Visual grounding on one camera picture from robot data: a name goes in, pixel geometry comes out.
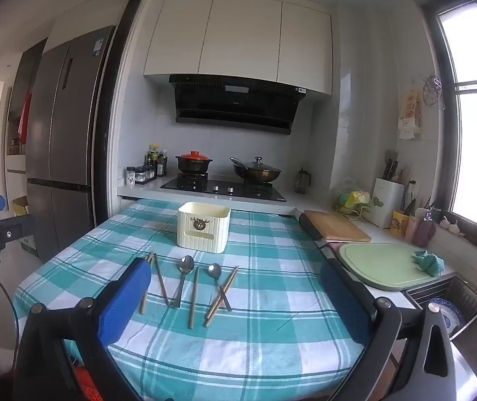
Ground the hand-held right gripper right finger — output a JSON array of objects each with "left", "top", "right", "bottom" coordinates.
[{"left": 320, "top": 259, "right": 465, "bottom": 401}]

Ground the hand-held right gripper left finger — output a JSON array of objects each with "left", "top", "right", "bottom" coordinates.
[{"left": 13, "top": 258, "right": 152, "bottom": 401}]

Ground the large steel spoon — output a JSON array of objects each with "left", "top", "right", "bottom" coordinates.
[{"left": 173, "top": 255, "right": 196, "bottom": 309}]

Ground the small steel spoon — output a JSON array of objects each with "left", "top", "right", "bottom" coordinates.
[{"left": 207, "top": 263, "right": 232, "bottom": 312}]

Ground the cream ribbed utensil holder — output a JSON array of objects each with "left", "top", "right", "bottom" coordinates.
[{"left": 177, "top": 202, "right": 231, "bottom": 255}]

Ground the cardboard box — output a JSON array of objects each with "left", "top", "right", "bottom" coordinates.
[{"left": 11, "top": 196, "right": 39, "bottom": 257}]

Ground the green cutting board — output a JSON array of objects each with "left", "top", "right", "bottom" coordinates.
[{"left": 339, "top": 242, "right": 442, "bottom": 292}]

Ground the wooden cutting board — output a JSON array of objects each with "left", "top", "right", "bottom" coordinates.
[{"left": 304, "top": 210, "right": 372, "bottom": 243}]

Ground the teal plaid tablecloth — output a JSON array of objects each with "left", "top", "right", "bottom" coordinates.
[{"left": 13, "top": 198, "right": 393, "bottom": 401}]

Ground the teal dish cloth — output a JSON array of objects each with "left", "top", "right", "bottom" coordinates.
[{"left": 413, "top": 250, "right": 445, "bottom": 277}]

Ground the red hanging cloth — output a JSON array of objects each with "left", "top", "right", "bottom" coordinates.
[{"left": 18, "top": 94, "right": 32, "bottom": 143}]

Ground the yellow printed cup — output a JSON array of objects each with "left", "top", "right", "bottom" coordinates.
[{"left": 390, "top": 211, "right": 409, "bottom": 235}]

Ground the yellow and green bag bundle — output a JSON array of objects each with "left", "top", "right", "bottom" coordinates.
[{"left": 338, "top": 179, "right": 373, "bottom": 220}]

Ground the white knife block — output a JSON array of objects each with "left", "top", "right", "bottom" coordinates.
[{"left": 372, "top": 177, "right": 406, "bottom": 228}]

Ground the grey steel refrigerator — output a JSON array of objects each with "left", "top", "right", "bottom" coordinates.
[{"left": 25, "top": 25, "right": 116, "bottom": 262}]

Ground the blue and white plate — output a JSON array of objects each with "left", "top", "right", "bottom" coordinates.
[{"left": 428, "top": 298, "right": 467, "bottom": 339}]

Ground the purple soap bottle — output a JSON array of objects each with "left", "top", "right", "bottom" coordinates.
[{"left": 413, "top": 209, "right": 436, "bottom": 248}]

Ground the steel sink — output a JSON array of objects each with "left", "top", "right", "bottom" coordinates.
[{"left": 406, "top": 273, "right": 477, "bottom": 343}]

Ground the brown tall cabinet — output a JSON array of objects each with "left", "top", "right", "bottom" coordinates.
[{"left": 7, "top": 37, "right": 49, "bottom": 172}]

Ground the black glass gas stove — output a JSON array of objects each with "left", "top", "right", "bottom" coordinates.
[{"left": 160, "top": 172, "right": 287, "bottom": 202}]

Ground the black clay pot orange lid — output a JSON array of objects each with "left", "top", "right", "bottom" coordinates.
[{"left": 175, "top": 151, "right": 214, "bottom": 175}]

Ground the dark wok with lid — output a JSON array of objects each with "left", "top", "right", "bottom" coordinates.
[{"left": 230, "top": 156, "right": 283, "bottom": 184}]

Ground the hanging printed cloth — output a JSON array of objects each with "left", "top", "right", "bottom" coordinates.
[{"left": 398, "top": 90, "right": 424, "bottom": 139}]

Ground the black range hood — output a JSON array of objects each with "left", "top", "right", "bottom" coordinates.
[{"left": 168, "top": 74, "right": 306, "bottom": 135}]

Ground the window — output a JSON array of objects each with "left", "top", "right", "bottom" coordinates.
[{"left": 422, "top": 0, "right": 477, "bottom": 268}]

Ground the black door frame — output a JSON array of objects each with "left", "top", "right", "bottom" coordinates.
[{"left": 90, "top": 0, "right": 145, "bottom": 228}]

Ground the metal wire trivet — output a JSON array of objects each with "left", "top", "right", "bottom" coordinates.
[{"left": 419, "top": 74, "right": 446, "bottom": 107}]

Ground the white wall cabinet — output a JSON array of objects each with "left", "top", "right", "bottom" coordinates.
[{"left": 143, "top": 0, "right": 333, "bottom": 96}]

